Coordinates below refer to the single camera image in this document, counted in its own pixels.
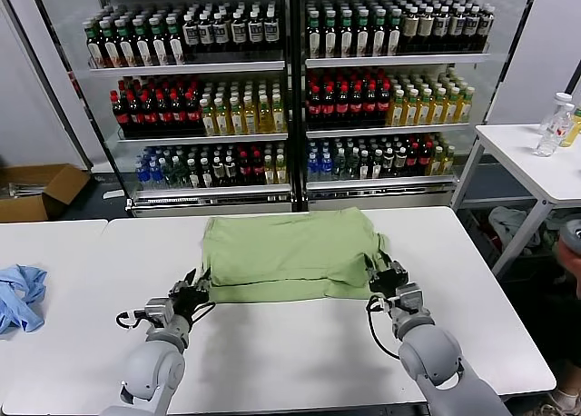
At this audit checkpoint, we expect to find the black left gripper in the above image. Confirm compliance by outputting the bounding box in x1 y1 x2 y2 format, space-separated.
170 268 212 317

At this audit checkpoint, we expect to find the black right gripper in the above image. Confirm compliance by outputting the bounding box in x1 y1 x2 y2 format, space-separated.
365 251 409 294

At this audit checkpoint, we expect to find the light green polo shirt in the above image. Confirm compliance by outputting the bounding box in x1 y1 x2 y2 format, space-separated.
201 208 391 304

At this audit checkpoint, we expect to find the grey remote controller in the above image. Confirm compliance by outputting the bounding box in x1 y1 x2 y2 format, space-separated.
558 219 581 250

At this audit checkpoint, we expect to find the person's hand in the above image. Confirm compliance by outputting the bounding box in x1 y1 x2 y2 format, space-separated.
556 242 581 299

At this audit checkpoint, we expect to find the glass door beverage cooler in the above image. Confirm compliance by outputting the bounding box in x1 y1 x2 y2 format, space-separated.
294 0 496 212
85 0 296 219

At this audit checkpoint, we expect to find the white cooler shelf board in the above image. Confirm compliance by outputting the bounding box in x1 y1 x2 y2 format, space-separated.
306 122 471 140
116 132 290 144
306 174 458 192
88 60 287 74
304 53 492 69
133 183 293 198

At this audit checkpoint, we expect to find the red cap cola bottle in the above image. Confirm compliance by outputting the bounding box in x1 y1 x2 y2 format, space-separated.
157 92 174 136
251 150 266 185
172 91 189 135
336 84 352 126
186 90 203 135
112 93 132 137
350 83 366 125
307 84 323 126
363 83 379 125
237 150 253 186
419 141 433 177
321 84 338 126
127 93 145 137
406 142 420 177
142 92 160 136
378 82 393 125

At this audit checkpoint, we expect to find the pale grey cloth pile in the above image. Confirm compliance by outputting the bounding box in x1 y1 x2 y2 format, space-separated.
487 204 542 258

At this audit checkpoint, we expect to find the yellow green tea bottle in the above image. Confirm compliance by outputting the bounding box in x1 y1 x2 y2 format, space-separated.
444 86 459 124
417 87 433 125
389 89 406 126
457 85 475 124
403 88 419 125
430 87 447 124

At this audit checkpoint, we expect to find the brown cardboard box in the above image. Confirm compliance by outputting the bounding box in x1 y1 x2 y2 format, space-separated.
0 162 92 223

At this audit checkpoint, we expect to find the white side table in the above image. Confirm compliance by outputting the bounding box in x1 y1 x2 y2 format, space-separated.
448 123 581 278

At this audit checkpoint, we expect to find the crumpled light blue cloth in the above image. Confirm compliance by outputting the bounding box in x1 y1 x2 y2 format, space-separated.
0 262 49 334

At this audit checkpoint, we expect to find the grey green cloth pile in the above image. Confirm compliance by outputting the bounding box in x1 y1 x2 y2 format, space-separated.
543 211 568 267

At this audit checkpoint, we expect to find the bundle of metal rods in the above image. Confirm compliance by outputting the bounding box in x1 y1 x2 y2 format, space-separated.
0 182 47 202

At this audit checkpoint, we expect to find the clear bottle red label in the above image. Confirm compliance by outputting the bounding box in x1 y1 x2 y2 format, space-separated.
534 103 575 158

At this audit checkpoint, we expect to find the person's bare leg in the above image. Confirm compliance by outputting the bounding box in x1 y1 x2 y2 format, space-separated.
554 359 581 392

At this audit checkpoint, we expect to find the green cap white label bottle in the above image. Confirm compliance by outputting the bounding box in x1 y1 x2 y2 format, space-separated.
321 10 340 58
386 8 403 56
338 9 356 58
100 20 123 68
165 16 187 65
85 23 106 68
149 17 171 66
354 9 371 57
133 18 154 66
115 19 138 67
306 11 323 58
370 8 388 57

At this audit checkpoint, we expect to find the person's sneaker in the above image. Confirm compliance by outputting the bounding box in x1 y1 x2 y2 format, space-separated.
537 388 576 416

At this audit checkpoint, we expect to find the yellow drink bottle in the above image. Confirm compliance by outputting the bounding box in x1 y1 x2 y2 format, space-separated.
558 107 581 148

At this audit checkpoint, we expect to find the open glass cooler door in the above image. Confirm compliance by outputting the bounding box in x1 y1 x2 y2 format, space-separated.
471 0 544 125
0 0 135 210

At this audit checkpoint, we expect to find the dark bottle beige label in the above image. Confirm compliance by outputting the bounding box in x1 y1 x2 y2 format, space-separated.
418 6 436 54
402 6 420 54

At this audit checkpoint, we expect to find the dark bottle navy label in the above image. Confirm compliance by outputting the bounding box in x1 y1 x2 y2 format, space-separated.
478 4 496 52
182 14 201 58
263 9 281 57
231 11 249 57
247 10 265 57
448 5 467 53
434 5 451 54
198 13 217 58
464 5 481 53
213 12 232 58

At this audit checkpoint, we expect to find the clear bottle white cap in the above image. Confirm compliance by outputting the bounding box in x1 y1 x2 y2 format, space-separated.
538 92 575 134

